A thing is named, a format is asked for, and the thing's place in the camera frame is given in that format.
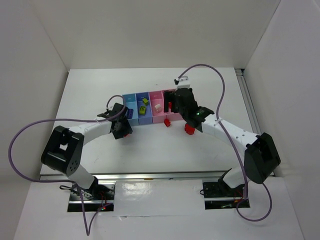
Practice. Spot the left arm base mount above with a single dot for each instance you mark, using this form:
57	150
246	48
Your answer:
103	199

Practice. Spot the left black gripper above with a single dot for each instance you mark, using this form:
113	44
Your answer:
122	128

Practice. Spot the aluminium side rail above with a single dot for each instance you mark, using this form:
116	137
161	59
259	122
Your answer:
250	105

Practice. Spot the narrow pink bin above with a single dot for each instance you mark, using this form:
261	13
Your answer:
156	97

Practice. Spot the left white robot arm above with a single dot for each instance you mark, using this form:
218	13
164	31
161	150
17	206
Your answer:
63	151

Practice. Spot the dark blue bin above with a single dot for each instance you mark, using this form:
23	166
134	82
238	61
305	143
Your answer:
145	116

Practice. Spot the purple lego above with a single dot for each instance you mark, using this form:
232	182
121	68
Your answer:
129	113

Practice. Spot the wide pink bin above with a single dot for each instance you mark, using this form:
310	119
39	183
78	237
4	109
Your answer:
173	116

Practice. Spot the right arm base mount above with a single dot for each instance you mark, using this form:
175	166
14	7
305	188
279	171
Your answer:
218	195

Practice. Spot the aluminium front rail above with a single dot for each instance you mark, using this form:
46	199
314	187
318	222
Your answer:
159	175

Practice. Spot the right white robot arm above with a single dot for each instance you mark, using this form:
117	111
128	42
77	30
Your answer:
233	136

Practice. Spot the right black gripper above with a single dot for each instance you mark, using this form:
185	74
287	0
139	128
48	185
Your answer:
175	102

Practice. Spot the round red lego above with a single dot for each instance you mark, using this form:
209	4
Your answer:
189	129

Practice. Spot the light blue bin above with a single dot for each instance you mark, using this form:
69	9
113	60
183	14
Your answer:
131	103

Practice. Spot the small red lego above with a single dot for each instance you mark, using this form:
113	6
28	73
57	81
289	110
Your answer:
167	122

